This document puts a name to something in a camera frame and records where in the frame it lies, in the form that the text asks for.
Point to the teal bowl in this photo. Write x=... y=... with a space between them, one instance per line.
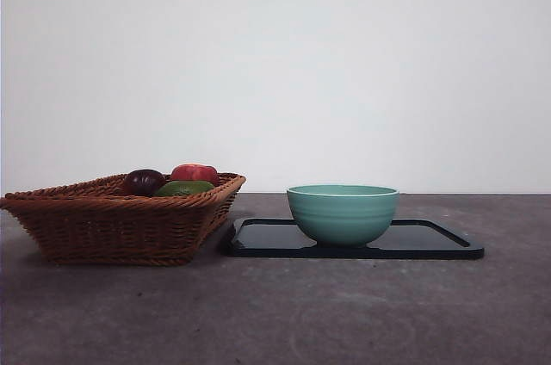
x=342 y=218

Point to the dark green tray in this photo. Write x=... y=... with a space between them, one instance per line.
x=267 y=240

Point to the red apple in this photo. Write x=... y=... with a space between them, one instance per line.
x=193 y=172

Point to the green mango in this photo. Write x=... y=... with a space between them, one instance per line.
x=185 y=188

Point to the dark purple fruit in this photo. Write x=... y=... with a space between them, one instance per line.
x=144 y=180

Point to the brown wicker basket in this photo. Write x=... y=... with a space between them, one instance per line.
x=112 y=227

